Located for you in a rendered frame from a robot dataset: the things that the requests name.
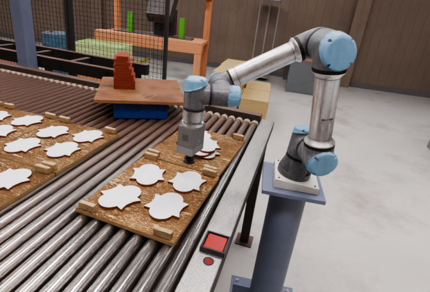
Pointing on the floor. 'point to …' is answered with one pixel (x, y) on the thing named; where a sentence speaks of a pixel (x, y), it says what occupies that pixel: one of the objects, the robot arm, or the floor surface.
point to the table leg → (244, 239)
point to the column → (276, 235)
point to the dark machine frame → (70, 61)
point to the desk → (299, 77)
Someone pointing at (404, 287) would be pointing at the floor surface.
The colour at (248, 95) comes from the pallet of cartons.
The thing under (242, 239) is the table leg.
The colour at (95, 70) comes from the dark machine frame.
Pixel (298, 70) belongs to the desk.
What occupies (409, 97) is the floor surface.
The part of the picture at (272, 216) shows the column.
